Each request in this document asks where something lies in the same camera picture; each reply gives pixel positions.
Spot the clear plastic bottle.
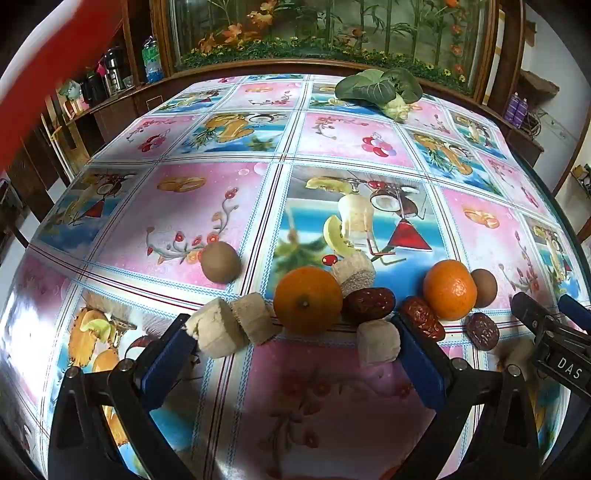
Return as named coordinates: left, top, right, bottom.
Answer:
left=141, top=36, right=163, bottom=84

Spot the wooden chair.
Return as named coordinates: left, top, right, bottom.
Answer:
left=0, top=175, right=28, bottom=259

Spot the brown kiwi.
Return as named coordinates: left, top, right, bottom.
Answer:
left=471, top=269, right=498, bottom=308
left=201, top=241, right=242, bottom=283

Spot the black kettle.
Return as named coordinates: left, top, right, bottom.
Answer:
left=85, top=74, right=109, bottom=104

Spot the green bok choy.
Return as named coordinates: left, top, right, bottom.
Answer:
left=333, top=68, right=422, bottom=123

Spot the red date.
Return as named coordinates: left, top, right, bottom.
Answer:
left=342, top=287, right=395, bottom=322
left=465, top=313, right=500, bottom=349
left=401, top=296, right=446, bottom=341

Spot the green white bag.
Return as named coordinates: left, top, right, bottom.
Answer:
left=58, top=78, right=84, bottom=102

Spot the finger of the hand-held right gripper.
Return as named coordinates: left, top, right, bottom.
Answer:
left=510, top=292, right=557, bottom=340
left=558, top=294, right=591, bottom=333

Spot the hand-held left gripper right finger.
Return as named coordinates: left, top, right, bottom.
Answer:
left=392, top=313, right=543, bottom=480

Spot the orange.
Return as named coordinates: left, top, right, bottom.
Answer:
left=423, top=260, right=478, bottom=321
left=273, top=267, right=344, bottom=335

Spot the steel thermos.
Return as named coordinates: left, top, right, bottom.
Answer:
left=102, top=46, right=124, bottom=93

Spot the printed pink blue tablecloth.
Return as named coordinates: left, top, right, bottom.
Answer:
left=0, top=74, right=591, bottom=480

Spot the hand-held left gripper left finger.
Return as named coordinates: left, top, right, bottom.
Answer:
left=48, top=314, right=200, bottom=480

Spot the glass cabinet with artificial plants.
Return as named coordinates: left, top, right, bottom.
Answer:
left=152, top=0, right=502, bottom=95

